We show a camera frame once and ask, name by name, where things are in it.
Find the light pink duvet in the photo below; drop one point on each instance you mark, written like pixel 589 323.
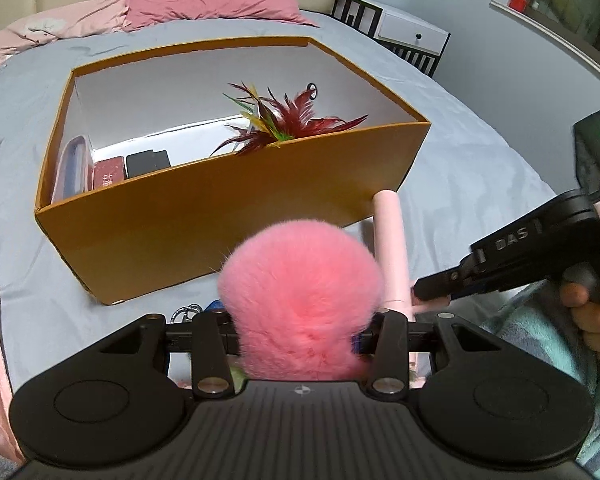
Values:
pixel 77 20

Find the white black bedside cabinet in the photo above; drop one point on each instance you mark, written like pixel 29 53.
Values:
pixel 416 41

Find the clear blue plastic case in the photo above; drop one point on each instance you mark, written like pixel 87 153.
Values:
pixel 75 170

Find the pink cylindrical tube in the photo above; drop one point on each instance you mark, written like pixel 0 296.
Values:
pixel 391 253

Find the pink fluffy pompom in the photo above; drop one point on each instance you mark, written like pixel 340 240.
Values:
pixel 298 293

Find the orange cardboard storage box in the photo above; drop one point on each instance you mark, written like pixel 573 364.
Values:
pixel 164 228

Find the black flat box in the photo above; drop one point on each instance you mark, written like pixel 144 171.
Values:
pixel 146 162

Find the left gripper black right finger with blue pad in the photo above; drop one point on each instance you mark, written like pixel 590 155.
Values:
pixel 384 341

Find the red feather toy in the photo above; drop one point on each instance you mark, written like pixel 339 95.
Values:
pixel 274 121

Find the teal grey striped fleece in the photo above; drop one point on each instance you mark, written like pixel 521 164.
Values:
pixel 535 321

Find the grey bed sheet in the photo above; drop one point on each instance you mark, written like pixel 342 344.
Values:
pixel 466 182

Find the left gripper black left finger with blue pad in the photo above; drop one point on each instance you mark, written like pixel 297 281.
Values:
pixel 213 336

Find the metal keychain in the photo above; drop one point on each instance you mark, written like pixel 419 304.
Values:
pixel 185 314

